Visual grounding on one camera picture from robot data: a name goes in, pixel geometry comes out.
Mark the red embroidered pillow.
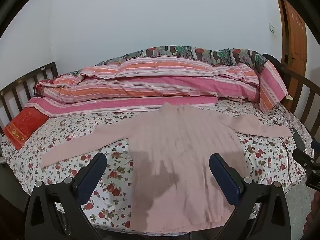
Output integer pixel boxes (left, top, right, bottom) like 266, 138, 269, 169
4, 107, 49, 150

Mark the floral bed sheet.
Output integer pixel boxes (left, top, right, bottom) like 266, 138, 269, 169
0, 97, 313, 230

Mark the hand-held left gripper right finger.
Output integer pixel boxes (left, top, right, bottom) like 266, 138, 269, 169
209, 153, 293, 240

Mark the dark wooden headboard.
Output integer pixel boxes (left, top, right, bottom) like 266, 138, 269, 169
0, 62, 59, 130

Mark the black phone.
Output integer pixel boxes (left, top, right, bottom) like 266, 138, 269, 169
290, 128, 306, 152

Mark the pink striped quilt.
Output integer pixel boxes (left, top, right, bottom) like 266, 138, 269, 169
25, 55, 288, 118

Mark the dark cloth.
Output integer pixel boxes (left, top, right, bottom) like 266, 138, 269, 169
261, 53, 292, 90

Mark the brown wooden door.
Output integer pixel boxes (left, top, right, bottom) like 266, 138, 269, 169
275, 0, 308, 88

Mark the pink ribbed sweater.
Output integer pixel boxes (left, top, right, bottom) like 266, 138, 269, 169
40, 102, 293, 233

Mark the dark floral patchwork quilt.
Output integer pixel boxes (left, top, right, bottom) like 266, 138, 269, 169
95, 45, 269, 67

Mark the dark wooden footboard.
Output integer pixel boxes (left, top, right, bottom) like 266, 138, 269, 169
282, 67, 320, 143

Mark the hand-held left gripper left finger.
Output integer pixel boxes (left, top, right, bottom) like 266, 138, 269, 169
25, 152, 108, 240

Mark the person's right hand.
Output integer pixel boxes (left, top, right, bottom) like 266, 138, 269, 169
304, 190, 320, 240

